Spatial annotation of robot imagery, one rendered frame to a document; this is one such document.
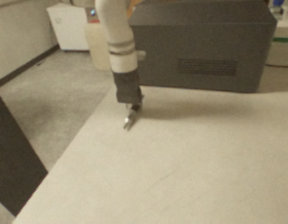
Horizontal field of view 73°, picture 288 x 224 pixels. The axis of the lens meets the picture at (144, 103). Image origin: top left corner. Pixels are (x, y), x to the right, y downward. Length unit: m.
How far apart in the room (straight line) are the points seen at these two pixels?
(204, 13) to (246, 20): 0.13
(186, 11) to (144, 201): 0.56
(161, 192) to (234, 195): 0.16
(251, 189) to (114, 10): 0.49
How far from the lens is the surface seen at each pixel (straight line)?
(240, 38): 0.70
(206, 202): 0.48
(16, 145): 1.10
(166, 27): 0.69
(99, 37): 2.85
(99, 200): 0.50
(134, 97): 0.59
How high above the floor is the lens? 1.33
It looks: 37 degrees down
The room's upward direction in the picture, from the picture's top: 6 degrees counter-clockwise
